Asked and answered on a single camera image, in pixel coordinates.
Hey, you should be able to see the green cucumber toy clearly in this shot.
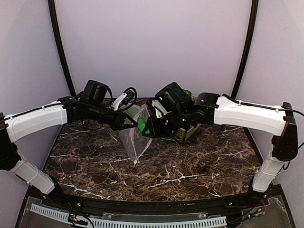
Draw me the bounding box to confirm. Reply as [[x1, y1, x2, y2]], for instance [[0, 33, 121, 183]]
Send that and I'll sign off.
[[128, 106, 150, 133]]

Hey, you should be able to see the pale green plastic basket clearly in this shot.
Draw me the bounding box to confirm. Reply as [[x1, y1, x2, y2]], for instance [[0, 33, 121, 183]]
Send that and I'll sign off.
[[175, 124, 200, 143]]

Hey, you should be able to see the clear zip top bag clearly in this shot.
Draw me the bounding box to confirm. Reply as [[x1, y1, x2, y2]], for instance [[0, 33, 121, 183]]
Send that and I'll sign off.
[[118, 104, 152, 165]]

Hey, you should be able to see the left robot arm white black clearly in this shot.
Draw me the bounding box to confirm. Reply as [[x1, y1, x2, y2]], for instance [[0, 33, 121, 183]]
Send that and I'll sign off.
[[0, 80, 137, 195]]

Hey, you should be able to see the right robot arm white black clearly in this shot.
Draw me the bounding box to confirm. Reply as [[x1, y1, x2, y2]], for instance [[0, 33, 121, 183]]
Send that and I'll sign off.
[[142, 82, 301, 193]]

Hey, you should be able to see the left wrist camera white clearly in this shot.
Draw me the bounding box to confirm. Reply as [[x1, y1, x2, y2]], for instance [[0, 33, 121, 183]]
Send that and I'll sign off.
[[111, 87, 137, 112]]

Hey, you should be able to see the black front rail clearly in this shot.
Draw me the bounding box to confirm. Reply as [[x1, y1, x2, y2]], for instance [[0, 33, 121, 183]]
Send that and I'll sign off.
[[42, 184, 273, 218]]

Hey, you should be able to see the white slotted cable duct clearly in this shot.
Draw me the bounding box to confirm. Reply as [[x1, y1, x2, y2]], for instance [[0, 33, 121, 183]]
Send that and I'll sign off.
[[30, 203, 227, 228]]

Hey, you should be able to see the left black frame post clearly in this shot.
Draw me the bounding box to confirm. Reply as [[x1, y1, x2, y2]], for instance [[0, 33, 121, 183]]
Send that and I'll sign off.
[[47, 0, 76, 96]]

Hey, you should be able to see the black frame post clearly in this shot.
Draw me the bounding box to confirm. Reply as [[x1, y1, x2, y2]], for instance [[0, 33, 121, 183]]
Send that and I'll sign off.
[[231, 0, 259, 99], [47, 0, 76, 96]]

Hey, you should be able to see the right black frame post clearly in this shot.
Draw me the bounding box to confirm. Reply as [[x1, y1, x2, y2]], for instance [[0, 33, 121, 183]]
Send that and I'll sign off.
[[231, 0, 259, 99]]

